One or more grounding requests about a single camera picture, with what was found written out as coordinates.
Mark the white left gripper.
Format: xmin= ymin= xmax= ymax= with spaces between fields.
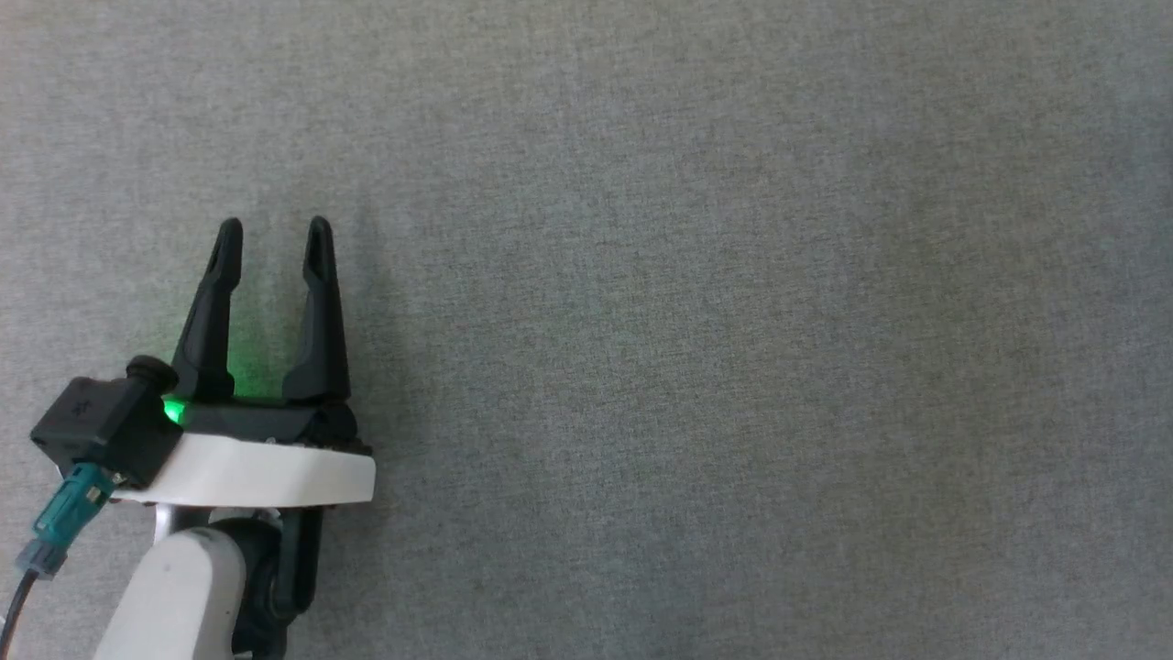
xmin=112 ymin=215 xmax=378 ymax=511

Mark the grey fabric sofa cushion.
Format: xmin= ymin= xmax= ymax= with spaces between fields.
xmin=0 ymin=0 xmax=1173 ymax=660

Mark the black cable with teal connector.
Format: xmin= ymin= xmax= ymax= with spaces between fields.
xmin=0 ymin=462 xmax=127 ymax=647

